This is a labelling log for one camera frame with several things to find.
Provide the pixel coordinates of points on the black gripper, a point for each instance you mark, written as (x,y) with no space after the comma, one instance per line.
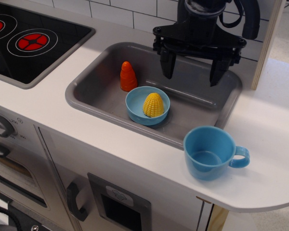
(196,34)

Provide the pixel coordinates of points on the yellow toy corn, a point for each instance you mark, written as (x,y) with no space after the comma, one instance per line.
(153,105)

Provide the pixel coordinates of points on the blue plastic bowl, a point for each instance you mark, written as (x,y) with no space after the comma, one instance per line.
(134,104)

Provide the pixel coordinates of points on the grey toy sink basin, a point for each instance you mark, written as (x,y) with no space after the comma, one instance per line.
(193,102)

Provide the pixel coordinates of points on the dark grey toy faucet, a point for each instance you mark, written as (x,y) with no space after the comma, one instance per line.
(250,9)

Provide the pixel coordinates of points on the orange toy carrot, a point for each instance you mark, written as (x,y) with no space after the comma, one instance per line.
(128,80)

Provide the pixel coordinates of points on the blue plastic cup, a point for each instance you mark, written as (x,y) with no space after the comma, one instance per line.
(209,151)

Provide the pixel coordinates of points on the grey dispenser panel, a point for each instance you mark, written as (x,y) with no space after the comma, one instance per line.
(119,206)

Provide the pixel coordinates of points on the black toy stovetop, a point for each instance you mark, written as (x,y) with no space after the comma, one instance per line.
(32,45)

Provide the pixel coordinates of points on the grey oven knob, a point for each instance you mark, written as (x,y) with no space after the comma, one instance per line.
(6,128)

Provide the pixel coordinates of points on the wooden side post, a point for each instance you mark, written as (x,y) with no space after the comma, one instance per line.
(274,19)

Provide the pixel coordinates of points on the dark grey cabinet handle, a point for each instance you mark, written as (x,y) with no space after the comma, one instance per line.
(72,192)

